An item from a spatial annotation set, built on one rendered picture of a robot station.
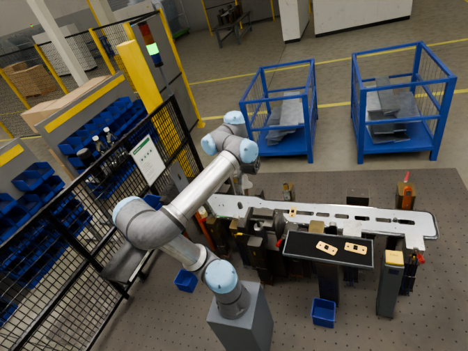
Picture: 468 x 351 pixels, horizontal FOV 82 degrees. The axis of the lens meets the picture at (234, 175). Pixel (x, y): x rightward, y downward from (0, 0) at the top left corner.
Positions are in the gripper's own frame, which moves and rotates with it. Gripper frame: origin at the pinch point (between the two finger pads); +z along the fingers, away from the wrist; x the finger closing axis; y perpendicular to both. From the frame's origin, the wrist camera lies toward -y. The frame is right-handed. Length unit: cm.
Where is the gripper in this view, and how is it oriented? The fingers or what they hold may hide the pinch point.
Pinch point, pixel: (247, 184)
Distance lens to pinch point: 123.0
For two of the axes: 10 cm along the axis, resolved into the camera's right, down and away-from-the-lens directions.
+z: 2.5, 7.6, 6.0
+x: 3.4, -6.4, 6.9
